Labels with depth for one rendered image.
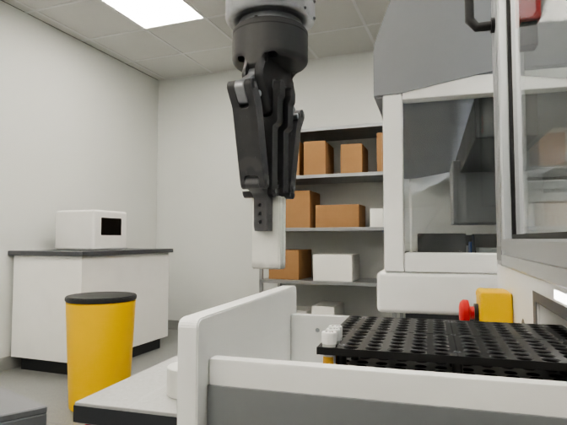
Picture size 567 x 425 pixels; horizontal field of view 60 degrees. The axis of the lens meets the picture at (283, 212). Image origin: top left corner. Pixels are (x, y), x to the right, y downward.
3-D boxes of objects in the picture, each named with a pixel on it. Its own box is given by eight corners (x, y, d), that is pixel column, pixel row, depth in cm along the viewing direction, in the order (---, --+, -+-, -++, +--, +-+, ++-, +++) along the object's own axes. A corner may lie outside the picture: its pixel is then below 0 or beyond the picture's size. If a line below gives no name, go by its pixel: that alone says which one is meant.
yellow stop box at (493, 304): (476, 341, 73) (475, 292, 73) (472, 331, 79) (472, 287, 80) (514, 342, 71) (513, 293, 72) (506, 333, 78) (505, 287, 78)
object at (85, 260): (3, 370, 369) (8, 208, 376) (109, 341, 477) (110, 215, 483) (79, 380, 344) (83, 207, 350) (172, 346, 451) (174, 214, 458)
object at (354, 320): (316, 354, 41) (316, 346, 41) (349, 320, 58) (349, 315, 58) (338, 356, 40) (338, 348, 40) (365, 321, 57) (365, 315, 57)
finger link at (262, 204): (272, 178, 47) (259, 174, 44) (272, 231, 47) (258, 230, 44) (259, 179, 48) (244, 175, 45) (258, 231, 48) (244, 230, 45)
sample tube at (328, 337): (323, 384, 42) (323, 329, 42) (337, 385, 41) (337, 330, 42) (320, 388, 41) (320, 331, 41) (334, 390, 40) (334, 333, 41)
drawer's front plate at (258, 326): (175, 462, 38) (177, 318, 38) (283, 368, 65) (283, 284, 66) (196, 465, 37) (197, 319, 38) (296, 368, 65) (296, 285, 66)
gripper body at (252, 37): (288, 2, 44) (287, 105, 43) (320, 38, 51) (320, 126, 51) (215, 18, 47) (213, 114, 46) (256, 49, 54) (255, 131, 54)
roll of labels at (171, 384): (171, 402, 69) (172, 373, 69) (162, 389, 75) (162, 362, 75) (219, 395, 72) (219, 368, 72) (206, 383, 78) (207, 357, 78)
